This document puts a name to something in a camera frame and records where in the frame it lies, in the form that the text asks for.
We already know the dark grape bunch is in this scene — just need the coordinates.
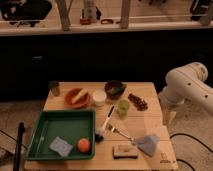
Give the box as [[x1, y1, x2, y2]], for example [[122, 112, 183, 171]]
[[128, 93, 148, 111]]

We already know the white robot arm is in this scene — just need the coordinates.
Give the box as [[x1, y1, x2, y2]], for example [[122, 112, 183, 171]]
[[158, 62, 213, 125]]

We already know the light green cup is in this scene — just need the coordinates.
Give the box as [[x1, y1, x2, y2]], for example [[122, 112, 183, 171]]
[[118, 99, 129, 116]]

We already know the white paper cup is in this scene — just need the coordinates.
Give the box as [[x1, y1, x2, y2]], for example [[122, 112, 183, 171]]
[[92, 90, 107, 106]]

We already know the blue cloth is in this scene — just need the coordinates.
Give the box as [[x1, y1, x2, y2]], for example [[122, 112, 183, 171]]
[[133, 134, 160, 157]]

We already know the silver fork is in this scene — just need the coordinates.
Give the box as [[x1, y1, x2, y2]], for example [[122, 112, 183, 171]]
[[106, 124, 134, 143]]

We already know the dark green bowl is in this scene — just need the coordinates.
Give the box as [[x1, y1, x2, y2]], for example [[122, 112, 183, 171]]
[[104, 80, 127, 100]]

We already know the yellow banana piece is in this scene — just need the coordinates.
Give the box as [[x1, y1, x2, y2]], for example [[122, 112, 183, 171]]
[[71, 89, 88, 104]]

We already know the orange fruit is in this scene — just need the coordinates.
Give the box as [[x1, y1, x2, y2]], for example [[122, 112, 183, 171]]
[[77, 138, 91, 153]]

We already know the green plastic tray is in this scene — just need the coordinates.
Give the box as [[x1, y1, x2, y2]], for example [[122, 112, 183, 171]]
[[27, 110, 95, 161]]

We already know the orange bowl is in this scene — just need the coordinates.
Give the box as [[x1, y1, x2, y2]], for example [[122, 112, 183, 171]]
[[64, 88, 90, 109]]

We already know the blue sponge in tray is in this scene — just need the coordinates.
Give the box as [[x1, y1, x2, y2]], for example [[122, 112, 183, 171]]
[[49, 137, 73, 157]]

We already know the black pole stand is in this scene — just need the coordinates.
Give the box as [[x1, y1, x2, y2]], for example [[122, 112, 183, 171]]
[[13, 122, 25, 171]]

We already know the black office chair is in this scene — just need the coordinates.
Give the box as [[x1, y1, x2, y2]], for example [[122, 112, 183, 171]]
[[0, 0, 52, 27]]

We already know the black cable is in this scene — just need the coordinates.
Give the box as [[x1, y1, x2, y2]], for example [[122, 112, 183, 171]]
[[169, 132, 213, 171]]

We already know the wooden shelf rail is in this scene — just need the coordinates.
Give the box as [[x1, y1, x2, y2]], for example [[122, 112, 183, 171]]
[[0, 0, 213, 36]]

